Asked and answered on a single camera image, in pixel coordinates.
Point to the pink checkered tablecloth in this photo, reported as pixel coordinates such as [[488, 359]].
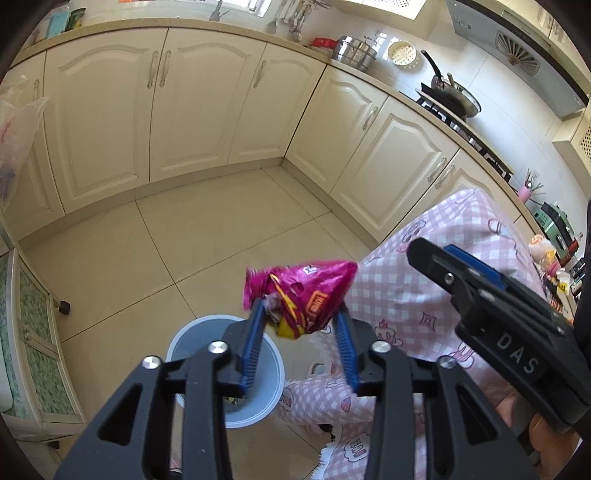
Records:
[[415, 314]]

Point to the hanging steel utensils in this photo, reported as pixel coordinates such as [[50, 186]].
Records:
[[298, 18]]

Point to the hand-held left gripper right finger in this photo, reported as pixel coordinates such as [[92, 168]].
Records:
[[346, 355]]

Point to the black gas stove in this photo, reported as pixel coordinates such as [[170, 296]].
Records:
[[466, 134]]

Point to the cream base cabinet unit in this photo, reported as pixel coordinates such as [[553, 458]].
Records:
[[184, 101]]

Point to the green packet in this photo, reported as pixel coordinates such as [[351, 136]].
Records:
[[77, 19]]

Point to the pink utensil cup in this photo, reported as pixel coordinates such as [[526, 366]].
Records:
[[527, 191]]

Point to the person's right hand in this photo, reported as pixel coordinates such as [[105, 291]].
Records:
[[551, 443]]

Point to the clear plastic bag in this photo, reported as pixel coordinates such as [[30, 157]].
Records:
[[18, 134]]

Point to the green patterned storage cabinet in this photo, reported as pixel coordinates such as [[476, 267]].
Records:
[[32, 332]]

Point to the cream round strainer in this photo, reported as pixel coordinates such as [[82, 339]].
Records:
[[401, 54]]

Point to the green countertop appliance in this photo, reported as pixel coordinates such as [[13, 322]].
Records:
[[554, 228]]

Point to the clear bag of food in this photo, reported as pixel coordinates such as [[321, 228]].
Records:
[[542, 251]]

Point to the pale blue waste bin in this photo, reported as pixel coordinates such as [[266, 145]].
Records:
[[271, 381]]

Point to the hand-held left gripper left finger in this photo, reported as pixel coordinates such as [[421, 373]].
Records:
[[251, 350]]

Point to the magenta snack bag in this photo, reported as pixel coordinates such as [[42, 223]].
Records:
[[314, 295]]

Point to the stacked steel pots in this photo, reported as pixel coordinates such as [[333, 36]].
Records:
[[354, 53]]

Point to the silver range hood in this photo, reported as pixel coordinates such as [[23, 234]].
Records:
[[508, 46]]

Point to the red food container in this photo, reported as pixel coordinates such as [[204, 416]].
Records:
[[323, 43]]

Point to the steel sink faucet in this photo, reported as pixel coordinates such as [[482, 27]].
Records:
[[216, 11]]

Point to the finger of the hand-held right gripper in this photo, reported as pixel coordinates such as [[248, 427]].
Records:
[[480, 267], [438, 265]]

